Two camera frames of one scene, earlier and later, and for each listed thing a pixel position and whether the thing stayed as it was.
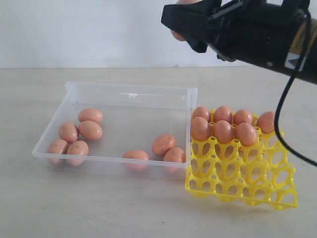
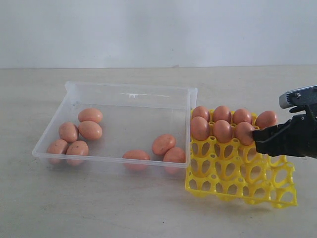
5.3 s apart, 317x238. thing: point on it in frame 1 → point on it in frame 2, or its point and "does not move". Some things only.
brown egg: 223,131 does not move
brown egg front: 242,115 does not move
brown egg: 162,144 does not move
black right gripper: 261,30 → 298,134
